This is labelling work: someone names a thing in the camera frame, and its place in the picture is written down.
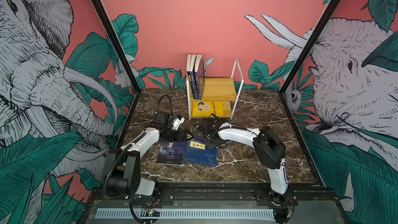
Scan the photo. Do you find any blue book with yellow label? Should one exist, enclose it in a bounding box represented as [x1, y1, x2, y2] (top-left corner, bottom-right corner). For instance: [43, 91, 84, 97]
[184, 140, 218, 167]

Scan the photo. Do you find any purple book with old man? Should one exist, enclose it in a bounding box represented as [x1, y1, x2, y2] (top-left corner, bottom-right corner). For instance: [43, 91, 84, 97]
[189, 55, 200, 100]

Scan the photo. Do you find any navy book with yellow label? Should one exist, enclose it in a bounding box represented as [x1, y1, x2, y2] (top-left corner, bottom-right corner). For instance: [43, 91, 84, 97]
[186, 132, 206, 143]

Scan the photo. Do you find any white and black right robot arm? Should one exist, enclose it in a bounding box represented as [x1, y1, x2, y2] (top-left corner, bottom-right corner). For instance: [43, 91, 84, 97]
[197, 117, 294, 207]

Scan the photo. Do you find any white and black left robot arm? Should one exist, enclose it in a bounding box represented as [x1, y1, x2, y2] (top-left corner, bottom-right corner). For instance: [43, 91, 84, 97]
[100, 112, 189, 199]

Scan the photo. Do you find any dark purple book white strip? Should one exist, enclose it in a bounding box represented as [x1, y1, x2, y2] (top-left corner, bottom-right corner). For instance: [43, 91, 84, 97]
[157, 142, 188, 166]

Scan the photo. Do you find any yellow cartoon cover book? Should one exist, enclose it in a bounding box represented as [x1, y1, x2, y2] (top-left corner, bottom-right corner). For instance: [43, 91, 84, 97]
[192, 101, 224, 118]

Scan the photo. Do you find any dark brown standing book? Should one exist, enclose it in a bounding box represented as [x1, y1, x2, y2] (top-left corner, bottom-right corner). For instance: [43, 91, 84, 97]
[187, 55, 197, 100]

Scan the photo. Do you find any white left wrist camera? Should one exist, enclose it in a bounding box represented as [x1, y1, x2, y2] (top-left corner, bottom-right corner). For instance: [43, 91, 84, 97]
[172, 115, 185, 130]

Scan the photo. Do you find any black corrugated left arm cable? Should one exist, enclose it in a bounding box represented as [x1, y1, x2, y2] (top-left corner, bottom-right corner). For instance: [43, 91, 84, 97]
[155, 94, 174, 119]

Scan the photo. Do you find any white frame wooden bookshelf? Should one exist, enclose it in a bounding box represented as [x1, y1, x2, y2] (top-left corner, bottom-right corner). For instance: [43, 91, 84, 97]
[186, 59, 244, 120]

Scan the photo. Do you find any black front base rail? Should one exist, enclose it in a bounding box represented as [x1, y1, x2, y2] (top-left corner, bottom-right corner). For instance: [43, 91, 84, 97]
[80, 183, 349, 224]

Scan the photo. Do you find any white slotted cable duct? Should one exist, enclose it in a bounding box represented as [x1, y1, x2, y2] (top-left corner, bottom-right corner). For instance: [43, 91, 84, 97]
[94, 208, 275, 221]

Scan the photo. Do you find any black left frame post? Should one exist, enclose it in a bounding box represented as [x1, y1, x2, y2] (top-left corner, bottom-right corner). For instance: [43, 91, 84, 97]
[90, 0, 141, 94]

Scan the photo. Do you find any black frame post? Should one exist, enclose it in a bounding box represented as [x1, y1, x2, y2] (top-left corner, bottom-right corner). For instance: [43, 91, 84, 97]
[279, 0, 357, 94]
[90, 0, 141, 94]

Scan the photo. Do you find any black right frame post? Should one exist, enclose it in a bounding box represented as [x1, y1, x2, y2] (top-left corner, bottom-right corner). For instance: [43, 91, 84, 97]
[279, 0, 357, 94]

